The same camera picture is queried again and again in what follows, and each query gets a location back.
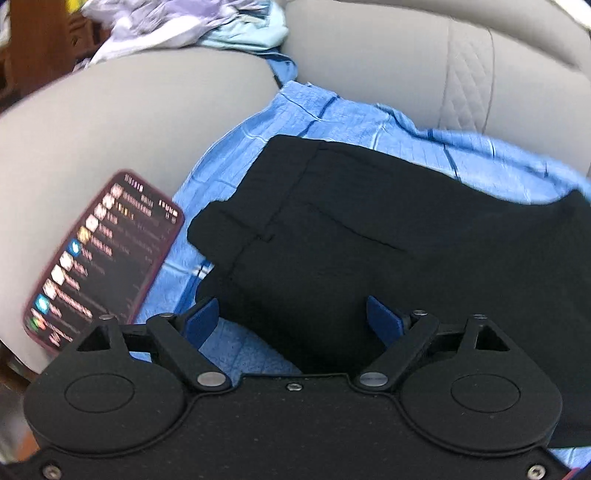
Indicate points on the brown wooden furniture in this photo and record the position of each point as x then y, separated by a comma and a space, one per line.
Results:
41, 41

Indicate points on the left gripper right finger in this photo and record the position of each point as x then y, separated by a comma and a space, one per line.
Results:
387, 325

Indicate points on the light blue folded garment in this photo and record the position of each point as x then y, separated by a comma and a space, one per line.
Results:
250, 32

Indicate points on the black pants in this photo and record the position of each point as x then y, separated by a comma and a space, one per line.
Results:
316, 229

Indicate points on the beige padded headboard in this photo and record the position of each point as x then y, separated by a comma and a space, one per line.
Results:
513, 70

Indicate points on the smartphone with maroon case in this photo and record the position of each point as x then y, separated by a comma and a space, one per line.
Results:
106, 264

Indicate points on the lavender white crumpled clothes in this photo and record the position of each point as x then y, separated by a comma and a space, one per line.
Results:
137, 26

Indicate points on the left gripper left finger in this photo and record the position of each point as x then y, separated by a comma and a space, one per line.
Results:
199, 321

